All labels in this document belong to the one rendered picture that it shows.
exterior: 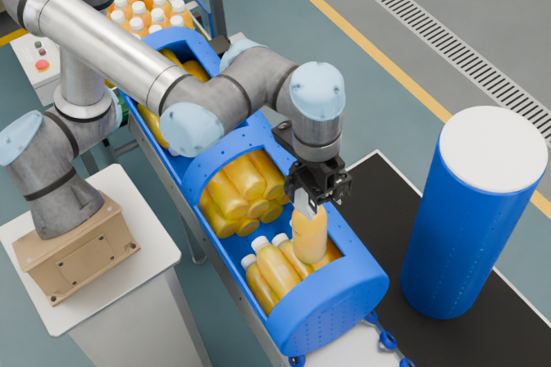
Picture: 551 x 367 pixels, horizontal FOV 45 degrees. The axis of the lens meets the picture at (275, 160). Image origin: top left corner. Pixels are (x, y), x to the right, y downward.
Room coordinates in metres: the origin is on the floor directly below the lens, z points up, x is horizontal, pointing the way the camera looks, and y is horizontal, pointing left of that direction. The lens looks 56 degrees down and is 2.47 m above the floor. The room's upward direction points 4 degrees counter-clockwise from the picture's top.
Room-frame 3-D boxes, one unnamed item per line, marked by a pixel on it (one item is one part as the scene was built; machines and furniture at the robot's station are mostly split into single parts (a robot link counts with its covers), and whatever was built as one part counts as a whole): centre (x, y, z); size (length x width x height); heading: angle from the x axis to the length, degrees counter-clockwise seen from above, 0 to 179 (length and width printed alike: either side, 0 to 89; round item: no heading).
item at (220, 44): (1.45, 0.16, 0.95); 0.10 x 0.07 x 0.10; 118
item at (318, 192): (0.59, -0.07, 1.58); 0.09 x 0.08 x 0.12; 28
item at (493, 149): (0.97, -0.57, 1.03); 0.28 x 0.28 x 0.01
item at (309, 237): (0.61, -0.06, 1.33); 0.07 x 0.07 x 0.18
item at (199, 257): (1.22, 0.34, 0.31); 0.06 x 0.06 x 0.63; 28
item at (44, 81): (1.36, 0.67, 1.05); 0.20 x 0.10 x 0.10; 28
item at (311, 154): (0.59, -0.07, 1.66); 0.08 x 0.08 x 0.05
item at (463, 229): (0.97, -0.58, 0.59); 0.28 x 0.28 x 0.88
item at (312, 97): (0.59, -0.06, 1.74); 0.09 x 0.08 x 0.11; 49
